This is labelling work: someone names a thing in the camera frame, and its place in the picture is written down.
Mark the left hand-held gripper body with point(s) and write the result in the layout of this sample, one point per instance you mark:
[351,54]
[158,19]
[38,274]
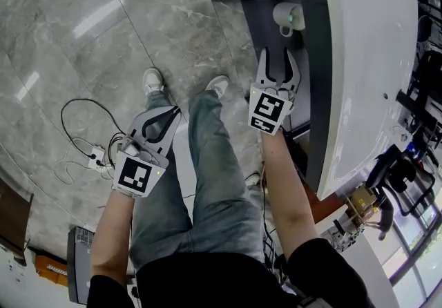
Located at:
[134,175]

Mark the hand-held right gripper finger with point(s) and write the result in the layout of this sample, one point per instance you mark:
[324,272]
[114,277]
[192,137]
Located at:
[293,78]
[262,75]

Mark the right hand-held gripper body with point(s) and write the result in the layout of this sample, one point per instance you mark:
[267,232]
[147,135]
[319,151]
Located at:
[266,110]

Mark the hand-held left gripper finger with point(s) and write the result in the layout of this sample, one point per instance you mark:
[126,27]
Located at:
[167,142]
[138,125]

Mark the pale green plastic cup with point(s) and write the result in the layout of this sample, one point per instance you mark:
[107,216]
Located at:
[281,13]

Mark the person's right forearm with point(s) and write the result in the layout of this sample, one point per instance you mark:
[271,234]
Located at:
[286,196]

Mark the person's left forearm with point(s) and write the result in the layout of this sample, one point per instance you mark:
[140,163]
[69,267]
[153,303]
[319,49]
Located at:
[114,230]

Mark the large white ceramic sink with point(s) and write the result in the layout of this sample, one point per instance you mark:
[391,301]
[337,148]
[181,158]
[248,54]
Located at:
[366,75]

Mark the white power strip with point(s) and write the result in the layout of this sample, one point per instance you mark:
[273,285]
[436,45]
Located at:
[96,158]

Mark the person's right white shoe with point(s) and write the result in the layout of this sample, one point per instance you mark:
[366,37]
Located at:
[217,84]

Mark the person's white shoe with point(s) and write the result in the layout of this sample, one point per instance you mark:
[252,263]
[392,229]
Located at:
[153,80]
[217,84]

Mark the person's left white shoe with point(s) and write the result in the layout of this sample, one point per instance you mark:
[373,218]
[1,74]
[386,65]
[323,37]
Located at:
[153,80]

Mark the person's blue jeans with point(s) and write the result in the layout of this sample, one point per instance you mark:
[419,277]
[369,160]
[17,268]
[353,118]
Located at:
[214,179]

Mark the grey computer case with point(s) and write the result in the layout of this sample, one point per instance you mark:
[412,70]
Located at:
[79,265]

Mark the tall black faucet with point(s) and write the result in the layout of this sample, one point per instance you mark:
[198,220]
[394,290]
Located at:
[407,99]

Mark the orange box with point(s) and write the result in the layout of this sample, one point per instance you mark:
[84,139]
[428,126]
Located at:
[52,270]

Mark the dark brown wooden cabinet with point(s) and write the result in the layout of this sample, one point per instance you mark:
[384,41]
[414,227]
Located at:
[14,217]

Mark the person's black shirt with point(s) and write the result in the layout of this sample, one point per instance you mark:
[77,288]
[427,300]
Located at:
[207,282]

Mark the cardboard box with yellow label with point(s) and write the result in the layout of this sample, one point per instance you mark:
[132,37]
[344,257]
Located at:
[362,201]

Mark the black office chair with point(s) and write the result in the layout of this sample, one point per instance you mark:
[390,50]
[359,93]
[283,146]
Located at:
[397,168]

